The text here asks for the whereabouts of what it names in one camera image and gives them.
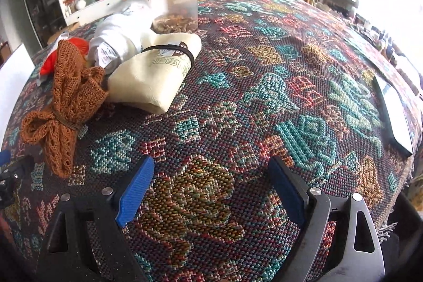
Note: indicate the brown knitted cloth bundle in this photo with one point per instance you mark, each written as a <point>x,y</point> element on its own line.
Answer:
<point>69,70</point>

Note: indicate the orange red soft cloth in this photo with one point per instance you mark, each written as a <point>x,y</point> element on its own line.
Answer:
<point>48,65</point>

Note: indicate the cream cloth pouch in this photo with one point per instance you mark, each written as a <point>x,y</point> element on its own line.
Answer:
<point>148,80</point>

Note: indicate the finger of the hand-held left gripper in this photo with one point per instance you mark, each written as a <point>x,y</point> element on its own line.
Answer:
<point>15,171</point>

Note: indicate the phone case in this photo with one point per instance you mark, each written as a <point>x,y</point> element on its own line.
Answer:
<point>395,116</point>

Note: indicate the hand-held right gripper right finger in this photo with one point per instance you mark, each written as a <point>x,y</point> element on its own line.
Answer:
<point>287,189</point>

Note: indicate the white television cabinet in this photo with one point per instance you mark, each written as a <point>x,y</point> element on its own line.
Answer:
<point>99,7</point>

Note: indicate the colourful woven patterned blanket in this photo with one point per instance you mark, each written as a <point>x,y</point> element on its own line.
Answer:
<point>231,87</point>

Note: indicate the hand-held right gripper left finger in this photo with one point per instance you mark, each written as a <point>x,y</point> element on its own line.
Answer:
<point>135,189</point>

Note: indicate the white round vase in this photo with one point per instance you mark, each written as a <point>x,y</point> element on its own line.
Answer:
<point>80,4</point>

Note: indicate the black elastic band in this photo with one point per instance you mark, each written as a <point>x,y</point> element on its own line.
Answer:
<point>191,56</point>

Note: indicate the white cloth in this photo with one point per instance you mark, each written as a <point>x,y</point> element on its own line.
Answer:
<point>115,34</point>

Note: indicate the white board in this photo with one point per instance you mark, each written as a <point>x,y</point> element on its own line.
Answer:
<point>13,87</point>

